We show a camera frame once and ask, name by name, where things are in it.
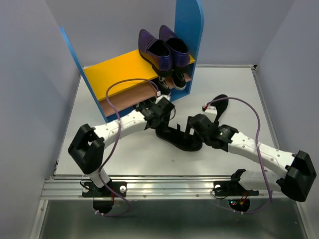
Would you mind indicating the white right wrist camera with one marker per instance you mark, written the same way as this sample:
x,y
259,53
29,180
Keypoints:
x,y
210,112

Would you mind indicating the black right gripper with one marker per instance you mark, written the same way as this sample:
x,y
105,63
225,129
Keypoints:
x,y
189,129

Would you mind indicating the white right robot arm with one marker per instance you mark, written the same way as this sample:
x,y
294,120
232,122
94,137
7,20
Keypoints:
x,y
291,174

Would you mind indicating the purple loafer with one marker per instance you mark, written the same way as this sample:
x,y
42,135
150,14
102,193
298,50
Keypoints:
x,y
177,47
154,51

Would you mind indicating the pink middle shelf board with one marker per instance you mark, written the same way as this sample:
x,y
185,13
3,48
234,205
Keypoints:
x,y
137,94

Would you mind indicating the yellow top shelf board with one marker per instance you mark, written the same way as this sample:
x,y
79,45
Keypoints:
x,y
126,66

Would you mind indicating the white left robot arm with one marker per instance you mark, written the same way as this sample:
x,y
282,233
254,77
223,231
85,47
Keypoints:
x,y
88,145

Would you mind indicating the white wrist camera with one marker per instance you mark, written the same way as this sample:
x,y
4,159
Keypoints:
x,y
210,112
163,97

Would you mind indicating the black sneaker orange sole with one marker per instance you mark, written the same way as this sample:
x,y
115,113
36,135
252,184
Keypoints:
x,y
162,86

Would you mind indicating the blue shoe shelf frame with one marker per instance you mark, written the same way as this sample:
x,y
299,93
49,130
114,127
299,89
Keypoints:
x,y
188,25

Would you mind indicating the aluminium mounting rail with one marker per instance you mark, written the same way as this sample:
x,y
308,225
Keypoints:
x,y
139,188

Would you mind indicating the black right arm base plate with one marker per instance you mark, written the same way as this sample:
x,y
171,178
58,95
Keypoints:
x,y
231,188

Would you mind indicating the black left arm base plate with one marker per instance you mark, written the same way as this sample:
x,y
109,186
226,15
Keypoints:
x,y
89,189

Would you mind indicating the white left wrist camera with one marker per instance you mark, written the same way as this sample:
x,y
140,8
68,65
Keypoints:
x,y
163,97

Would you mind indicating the all-black lace sneaker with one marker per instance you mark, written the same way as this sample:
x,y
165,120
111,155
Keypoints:
x,y
176,138

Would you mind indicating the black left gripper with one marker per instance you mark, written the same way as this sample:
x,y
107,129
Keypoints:
x,y
166,120

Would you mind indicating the black white-laced sneaker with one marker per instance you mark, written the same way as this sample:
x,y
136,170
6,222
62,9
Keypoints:
x,y
178,80

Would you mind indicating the all-black slip-on shoe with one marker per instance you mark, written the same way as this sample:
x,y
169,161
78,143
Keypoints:
x,y
220,103

